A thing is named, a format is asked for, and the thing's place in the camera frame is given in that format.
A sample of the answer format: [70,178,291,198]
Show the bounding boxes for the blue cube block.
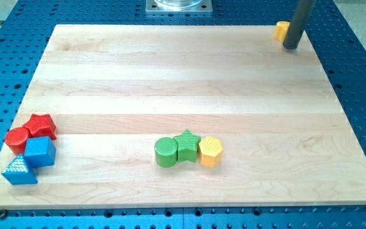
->
[24,136,57,168]

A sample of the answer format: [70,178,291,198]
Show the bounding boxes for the green cylinder block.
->
[154,137,178,168]

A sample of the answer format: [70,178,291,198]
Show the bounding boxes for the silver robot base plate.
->
[146,0,213,14]

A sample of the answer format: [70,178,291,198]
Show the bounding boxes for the yellow hexagon block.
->
[198,136,224,167]

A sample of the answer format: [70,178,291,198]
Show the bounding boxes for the green star block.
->
[173,129,201,162]

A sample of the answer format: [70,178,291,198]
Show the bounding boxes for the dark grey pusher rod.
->
[283,0,316,50]

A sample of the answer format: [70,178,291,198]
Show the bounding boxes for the red cylinder block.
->
[4,127,31,155]

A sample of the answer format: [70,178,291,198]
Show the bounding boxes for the red star block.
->
[22,114,57,140]

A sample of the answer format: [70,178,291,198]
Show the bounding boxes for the yellow block at corner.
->
[273,21,290,42]

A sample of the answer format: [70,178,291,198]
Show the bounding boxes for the wooden board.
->
[0,25,366,209]

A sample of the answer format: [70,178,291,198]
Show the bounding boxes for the left board clamp screw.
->
[0,209,7,219]

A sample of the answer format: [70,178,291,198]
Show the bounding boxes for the blue triangle block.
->
[1,154,37,185]

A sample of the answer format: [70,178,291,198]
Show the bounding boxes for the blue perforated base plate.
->
[0,1,366,228]

